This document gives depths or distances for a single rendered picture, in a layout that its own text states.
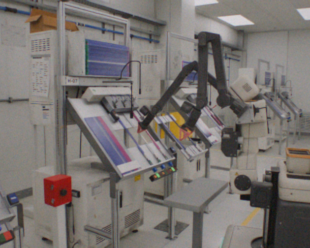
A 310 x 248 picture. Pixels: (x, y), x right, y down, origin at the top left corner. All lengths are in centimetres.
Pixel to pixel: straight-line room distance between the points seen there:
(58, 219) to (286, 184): 131
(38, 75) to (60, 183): 102
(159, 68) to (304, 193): 222
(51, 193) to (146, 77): 212
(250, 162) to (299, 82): 783
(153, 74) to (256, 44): 679
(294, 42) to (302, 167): 800
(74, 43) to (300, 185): 178
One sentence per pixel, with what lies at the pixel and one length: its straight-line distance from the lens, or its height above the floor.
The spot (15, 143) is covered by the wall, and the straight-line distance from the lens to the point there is 387.
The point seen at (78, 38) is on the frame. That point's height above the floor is 166.
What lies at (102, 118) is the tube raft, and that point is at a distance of 238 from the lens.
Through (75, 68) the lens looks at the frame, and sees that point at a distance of 244.
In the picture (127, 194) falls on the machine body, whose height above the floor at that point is 42.
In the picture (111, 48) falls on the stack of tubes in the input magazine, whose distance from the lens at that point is 264.
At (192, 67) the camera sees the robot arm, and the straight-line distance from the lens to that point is 231.
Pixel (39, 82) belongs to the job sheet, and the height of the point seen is 134.
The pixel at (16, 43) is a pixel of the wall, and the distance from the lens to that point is 387.
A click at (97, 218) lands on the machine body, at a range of 249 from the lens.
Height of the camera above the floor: 131
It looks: 7 degrees down
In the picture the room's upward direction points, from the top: 1 degrees clockwise
